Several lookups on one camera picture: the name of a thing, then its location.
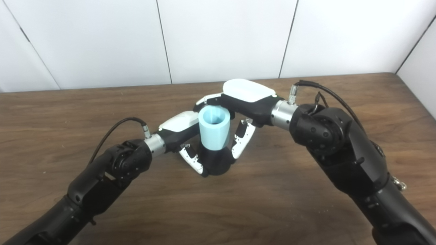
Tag black funnel-shaped nozzle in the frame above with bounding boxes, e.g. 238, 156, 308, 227
197, 143, 236, 176

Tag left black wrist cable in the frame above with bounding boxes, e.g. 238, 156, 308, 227
88, 117, 152, 167

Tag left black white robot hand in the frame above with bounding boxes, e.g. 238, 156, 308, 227
158, 111, 210, 177

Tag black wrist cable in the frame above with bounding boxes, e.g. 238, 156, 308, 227
288, 80, 367, 133
88, 117, 152, 167

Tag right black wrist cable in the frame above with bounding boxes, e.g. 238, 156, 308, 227
288, 80, 367, 133

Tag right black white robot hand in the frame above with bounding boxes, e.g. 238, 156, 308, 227
193, 79, 285, 160

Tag light-blue hose piece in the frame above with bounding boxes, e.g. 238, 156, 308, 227
198, 105, 232, 151

